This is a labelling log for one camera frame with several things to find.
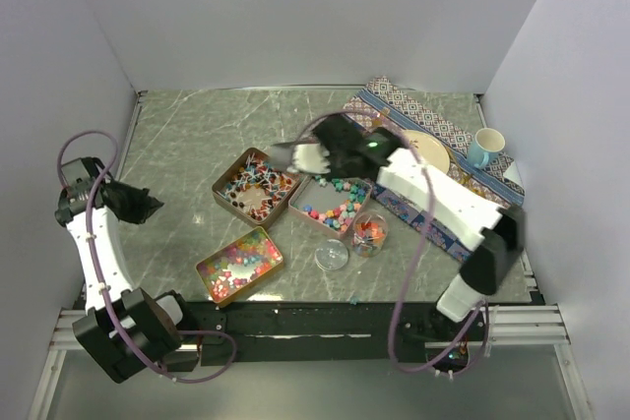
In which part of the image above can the metal candy scoop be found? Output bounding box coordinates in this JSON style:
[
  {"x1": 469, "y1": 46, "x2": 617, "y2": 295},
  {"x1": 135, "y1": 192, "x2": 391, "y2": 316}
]
[{"x1": 267, "y1": 142, "x2": 295, "y2": 171}]

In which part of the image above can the clear plastic candy jar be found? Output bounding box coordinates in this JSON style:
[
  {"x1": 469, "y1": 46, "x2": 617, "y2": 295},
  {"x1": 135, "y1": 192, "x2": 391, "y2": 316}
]
[{"x1": 351, "y1": 211, "x2": 389, "y2": 258}]

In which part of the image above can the clear jar lid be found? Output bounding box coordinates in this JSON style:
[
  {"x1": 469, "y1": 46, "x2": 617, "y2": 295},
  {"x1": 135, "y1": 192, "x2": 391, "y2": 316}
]
[{"x1": 314, "y1": 239, "x2": 348, "y2": 271}]

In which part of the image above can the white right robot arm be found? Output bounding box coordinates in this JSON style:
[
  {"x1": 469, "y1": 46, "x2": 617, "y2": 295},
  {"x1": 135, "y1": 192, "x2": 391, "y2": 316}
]
[{"x1": 311, "y1": 112, "x2": 526, "y2": 340}]

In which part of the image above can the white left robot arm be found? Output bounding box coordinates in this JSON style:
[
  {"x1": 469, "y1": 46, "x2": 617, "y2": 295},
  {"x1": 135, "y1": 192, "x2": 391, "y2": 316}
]
[{"x1": 55, "y1": 157, "x2": 196, "y2": 384}]

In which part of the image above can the pink tin with star candies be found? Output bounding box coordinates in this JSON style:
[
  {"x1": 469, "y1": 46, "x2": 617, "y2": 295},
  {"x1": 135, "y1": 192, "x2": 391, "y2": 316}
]
[{"x1": 288, "y1": 177, "x2": 372, "y2": 239}]

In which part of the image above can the patterned placemat cloth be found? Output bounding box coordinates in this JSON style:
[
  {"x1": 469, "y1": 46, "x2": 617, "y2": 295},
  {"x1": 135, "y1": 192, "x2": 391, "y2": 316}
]
[{"x1": 339, "y1": 75, "x2": 527, "y2": 264}]

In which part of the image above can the cream yellow plate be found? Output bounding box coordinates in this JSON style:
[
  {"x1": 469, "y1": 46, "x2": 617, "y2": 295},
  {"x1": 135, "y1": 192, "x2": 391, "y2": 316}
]
[{"x1": 403, "y1": 130, "x2": 451, "y2": 174}]

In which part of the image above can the gold tin with lollipops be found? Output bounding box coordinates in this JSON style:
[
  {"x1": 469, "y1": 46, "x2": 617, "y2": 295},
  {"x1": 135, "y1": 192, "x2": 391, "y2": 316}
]
[{"x1": 212, "y1": 148, "x2": 302, "y2": 229}]

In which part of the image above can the gold tin with gummy stars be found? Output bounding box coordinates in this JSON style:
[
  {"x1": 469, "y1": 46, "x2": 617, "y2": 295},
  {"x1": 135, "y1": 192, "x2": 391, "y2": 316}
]
[{"x1": 195, "y1": 226, "x2": 284, "y2": 308}]

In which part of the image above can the light blue mug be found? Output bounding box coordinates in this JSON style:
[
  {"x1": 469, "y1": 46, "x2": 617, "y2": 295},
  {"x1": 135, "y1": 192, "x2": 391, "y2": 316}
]
[{"x1": 467, "y1": 128, "x2": 506, "y2": 169}]

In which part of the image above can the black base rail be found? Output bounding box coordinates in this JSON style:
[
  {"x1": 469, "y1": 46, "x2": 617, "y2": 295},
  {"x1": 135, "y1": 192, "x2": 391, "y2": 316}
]
[{"x1": 171, "y1": 291, "x2": 547, "y2": 377}]

